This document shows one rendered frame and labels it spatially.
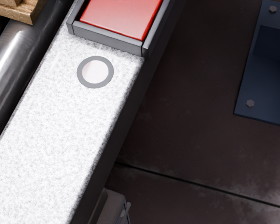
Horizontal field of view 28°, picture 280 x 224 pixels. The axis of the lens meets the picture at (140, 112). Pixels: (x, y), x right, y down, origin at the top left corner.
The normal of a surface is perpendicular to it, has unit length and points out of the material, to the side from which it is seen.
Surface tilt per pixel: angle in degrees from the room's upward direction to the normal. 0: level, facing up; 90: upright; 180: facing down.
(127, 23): 0
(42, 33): 49
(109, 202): 0
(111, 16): 0
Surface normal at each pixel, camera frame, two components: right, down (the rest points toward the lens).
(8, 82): 0.57, -0.12
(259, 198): -0.04, -0.44
